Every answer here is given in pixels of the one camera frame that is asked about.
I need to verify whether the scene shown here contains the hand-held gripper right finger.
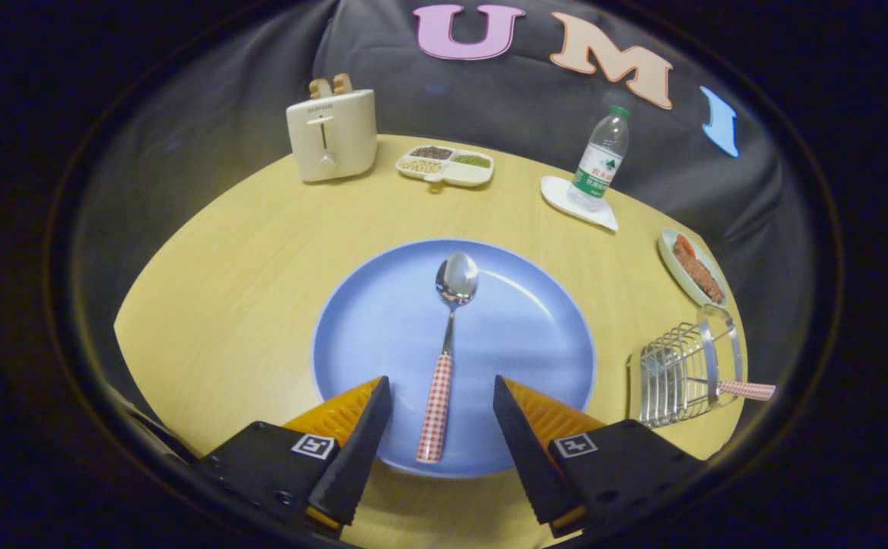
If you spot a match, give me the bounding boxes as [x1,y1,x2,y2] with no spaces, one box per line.
[493,374,708,538]

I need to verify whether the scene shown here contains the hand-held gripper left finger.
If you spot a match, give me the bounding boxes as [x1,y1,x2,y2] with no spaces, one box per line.
[200,375,393,535]

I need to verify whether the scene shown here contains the spoon with red checkered handle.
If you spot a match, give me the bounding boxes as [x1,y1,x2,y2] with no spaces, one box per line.
[416,252,480,464]

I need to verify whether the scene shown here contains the fork with red checkered handle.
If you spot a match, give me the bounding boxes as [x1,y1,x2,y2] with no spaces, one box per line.
[688,377,777,403]

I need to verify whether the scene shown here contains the blue round plate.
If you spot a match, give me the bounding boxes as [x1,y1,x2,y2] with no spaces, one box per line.
[310,239,597,479]

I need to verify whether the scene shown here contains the pale green food plate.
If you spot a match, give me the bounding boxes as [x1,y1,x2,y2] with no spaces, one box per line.
[658,227,729,309]

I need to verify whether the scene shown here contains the grilled meat slices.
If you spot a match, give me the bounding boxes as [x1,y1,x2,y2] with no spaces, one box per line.
[673,235,725,303]

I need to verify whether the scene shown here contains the white square coaster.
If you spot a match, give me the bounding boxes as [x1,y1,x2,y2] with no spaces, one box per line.
[541,176,619,233]

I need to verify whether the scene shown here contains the white divided snack dish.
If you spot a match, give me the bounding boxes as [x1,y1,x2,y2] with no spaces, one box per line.
[395,145,495,191]

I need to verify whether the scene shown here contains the clear water bottle green cap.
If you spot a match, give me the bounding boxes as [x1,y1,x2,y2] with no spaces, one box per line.
[566,105,631,213]

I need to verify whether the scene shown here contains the cream toaster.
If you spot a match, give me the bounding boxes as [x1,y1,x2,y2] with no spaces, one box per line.
[286,88,378,183]

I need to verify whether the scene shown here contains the black backdrop cloth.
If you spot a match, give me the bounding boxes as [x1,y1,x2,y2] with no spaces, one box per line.
[70,0,803,397]

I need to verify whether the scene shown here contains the wire metal basket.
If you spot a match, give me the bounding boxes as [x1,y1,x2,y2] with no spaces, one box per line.
[627,303,744,429]

